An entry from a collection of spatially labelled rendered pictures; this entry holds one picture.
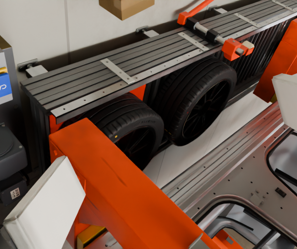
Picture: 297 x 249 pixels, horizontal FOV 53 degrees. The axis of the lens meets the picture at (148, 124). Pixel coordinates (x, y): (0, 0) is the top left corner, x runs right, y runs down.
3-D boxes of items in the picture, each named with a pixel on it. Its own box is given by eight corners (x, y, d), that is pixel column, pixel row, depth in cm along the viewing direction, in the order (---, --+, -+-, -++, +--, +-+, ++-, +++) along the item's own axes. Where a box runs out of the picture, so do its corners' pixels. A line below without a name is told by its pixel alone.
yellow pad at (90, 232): (76, 248, 142) (82, 256, 140) (76, 234, 132) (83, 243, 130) (100, 229, 150) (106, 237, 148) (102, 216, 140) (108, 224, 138)
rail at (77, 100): (27, 102, 134) (54, 132, 125) (25, 85, 127) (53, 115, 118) (278, 6, 277) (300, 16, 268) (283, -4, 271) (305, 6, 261)
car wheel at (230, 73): (215, 32, 198) (244, 50, 188) (209, 90, 256) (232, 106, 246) (143, 94, 181) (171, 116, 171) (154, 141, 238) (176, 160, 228)
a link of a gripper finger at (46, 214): (50, 276, 12) (34, 282, 12) (86, 194, 19) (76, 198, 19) (16, 217, 12) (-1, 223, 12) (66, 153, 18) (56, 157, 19)
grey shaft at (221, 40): (174, 21, 197) (236, 60, 176) (176, 14, 193) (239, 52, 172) (183, 19, 202) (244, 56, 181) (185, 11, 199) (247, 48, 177)
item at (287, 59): (251, 93, 261) (286, 116, 246) (280, 39, 224) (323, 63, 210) (261, 87, 271) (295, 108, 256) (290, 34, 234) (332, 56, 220)
